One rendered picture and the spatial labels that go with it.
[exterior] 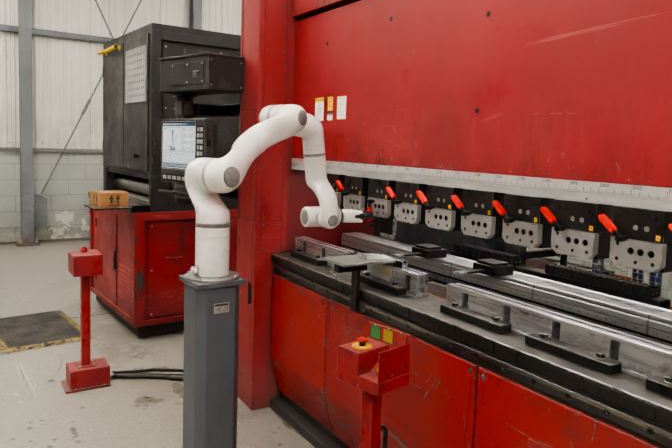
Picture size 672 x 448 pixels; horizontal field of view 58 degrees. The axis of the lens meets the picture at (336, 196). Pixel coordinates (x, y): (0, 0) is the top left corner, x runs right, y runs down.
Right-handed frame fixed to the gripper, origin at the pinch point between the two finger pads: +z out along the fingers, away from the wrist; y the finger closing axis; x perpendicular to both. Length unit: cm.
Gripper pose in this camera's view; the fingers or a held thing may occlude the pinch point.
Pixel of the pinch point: (367, 214)
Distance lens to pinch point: 267.0
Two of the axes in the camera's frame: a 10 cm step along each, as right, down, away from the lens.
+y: 5.3, 0.9, -8.5
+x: 0.3, -10.0, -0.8
